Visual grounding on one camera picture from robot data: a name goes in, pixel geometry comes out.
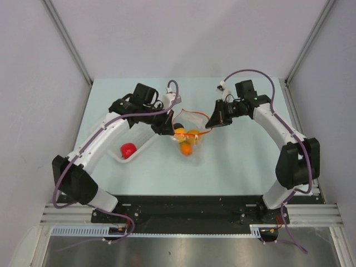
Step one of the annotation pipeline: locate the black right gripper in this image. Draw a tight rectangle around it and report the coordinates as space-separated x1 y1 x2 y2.
206 98 247 128

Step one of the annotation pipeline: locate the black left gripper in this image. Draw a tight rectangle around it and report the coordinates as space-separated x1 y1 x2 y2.
141 103 174 136

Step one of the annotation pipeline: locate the dark purple toy mangosteen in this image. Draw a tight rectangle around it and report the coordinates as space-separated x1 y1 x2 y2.
173 123 184 130

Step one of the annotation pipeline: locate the yellow toy lemon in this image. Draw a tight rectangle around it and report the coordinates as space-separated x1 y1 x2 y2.
175 127 186 137

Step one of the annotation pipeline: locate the clear zip top bag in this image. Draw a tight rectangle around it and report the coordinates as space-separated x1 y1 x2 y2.
171 109 211 164

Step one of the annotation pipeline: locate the orange toy fruit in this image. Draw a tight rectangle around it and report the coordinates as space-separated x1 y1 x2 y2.
180 142 193 156

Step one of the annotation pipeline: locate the green orange toy mango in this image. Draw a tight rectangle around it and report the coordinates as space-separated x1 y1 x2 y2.
186 129 201 146

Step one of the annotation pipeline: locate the red toy apple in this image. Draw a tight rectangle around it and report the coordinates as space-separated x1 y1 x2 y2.
120 143 137 160

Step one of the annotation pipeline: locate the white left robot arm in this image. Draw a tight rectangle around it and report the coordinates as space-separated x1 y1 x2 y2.
52 80 181 223

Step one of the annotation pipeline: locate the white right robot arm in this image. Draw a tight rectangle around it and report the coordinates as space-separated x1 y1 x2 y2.
205 80 320 223

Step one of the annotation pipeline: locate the white plastic basket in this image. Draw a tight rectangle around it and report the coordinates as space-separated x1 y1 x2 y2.
85 112 158 164

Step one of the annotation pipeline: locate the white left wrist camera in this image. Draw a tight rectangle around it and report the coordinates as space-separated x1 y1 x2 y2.
161 87 181 110

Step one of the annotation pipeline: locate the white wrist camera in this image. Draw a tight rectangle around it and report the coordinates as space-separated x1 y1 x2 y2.
161 87 181 110
217 81 233 102

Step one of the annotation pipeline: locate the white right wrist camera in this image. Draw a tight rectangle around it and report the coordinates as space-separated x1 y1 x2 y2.
217 81 233 102

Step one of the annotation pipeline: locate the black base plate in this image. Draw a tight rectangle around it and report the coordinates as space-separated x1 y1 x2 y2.
55 194 325 241

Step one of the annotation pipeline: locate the white cable duct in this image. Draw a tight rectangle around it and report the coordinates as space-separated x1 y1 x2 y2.
51 226 110 237

